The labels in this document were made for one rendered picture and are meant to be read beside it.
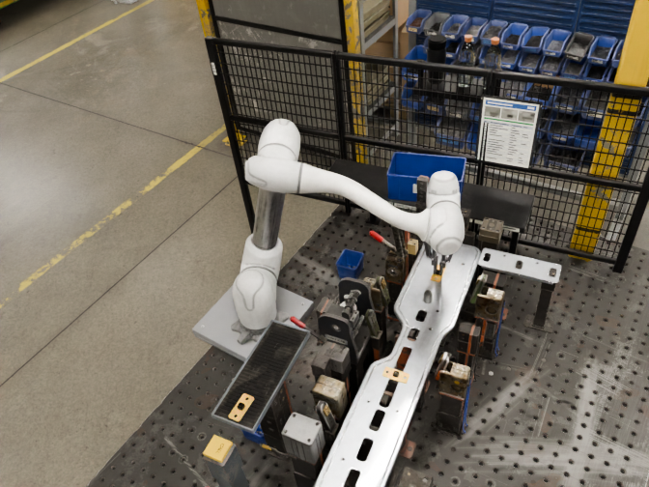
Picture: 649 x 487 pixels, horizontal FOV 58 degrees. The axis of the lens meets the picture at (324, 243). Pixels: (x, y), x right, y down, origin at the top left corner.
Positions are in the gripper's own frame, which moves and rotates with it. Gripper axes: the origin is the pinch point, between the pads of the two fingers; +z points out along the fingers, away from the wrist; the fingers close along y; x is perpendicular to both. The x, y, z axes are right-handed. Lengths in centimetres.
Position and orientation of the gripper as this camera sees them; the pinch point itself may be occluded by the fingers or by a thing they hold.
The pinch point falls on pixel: (438, 266)
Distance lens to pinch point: 219.0
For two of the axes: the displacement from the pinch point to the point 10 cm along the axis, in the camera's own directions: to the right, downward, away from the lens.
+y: 9.1, 2.2, -3.6
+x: 4.1, -6.5, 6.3
